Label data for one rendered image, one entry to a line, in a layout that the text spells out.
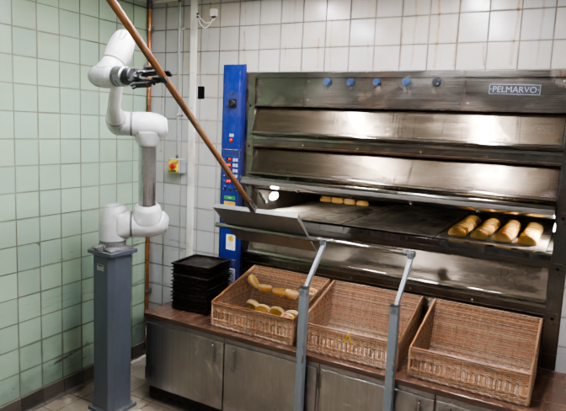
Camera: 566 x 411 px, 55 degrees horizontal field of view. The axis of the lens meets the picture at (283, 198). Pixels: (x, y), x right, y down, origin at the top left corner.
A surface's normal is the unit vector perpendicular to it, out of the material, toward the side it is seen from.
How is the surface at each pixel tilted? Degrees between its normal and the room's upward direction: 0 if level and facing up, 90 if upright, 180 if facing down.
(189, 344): 90
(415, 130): 70
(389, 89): 90
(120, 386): 90
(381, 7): 90
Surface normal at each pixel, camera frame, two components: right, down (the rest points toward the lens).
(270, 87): -0.48, 0.10
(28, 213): 0.88, 0.10
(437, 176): -0.43, -0.25
